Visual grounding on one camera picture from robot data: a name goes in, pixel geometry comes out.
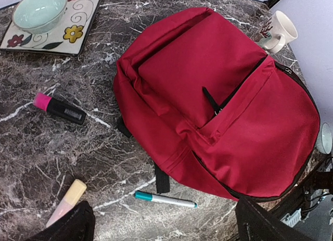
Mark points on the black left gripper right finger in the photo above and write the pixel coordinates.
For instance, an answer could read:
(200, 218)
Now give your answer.
(255, 223)

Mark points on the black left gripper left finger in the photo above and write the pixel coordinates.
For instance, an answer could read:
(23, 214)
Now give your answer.
(77, 224)

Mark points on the red backpack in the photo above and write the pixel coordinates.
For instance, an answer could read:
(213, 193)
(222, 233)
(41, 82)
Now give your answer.
(213, 110)

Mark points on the pink yellow highlighter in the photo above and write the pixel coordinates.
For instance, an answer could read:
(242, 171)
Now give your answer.
(71, 197)

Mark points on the white pen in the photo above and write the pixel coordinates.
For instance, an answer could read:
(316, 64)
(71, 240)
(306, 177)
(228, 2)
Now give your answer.
(164, 199)

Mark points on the pink capped black marker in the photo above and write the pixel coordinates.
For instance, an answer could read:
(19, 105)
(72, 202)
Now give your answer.
(59, 108)

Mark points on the floral patterned square plate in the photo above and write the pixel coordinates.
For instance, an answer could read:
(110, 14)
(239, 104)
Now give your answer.
(66, 38)

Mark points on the white mug with red pattern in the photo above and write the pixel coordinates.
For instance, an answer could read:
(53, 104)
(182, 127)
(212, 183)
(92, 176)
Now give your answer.
(276, 32)

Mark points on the pale green ceramic bowl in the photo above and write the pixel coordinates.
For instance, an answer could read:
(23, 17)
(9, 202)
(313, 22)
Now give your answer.
(38, 16)

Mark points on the white slotted cable duct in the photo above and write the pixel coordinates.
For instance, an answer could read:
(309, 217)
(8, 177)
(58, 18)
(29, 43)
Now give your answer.
(292, 219)

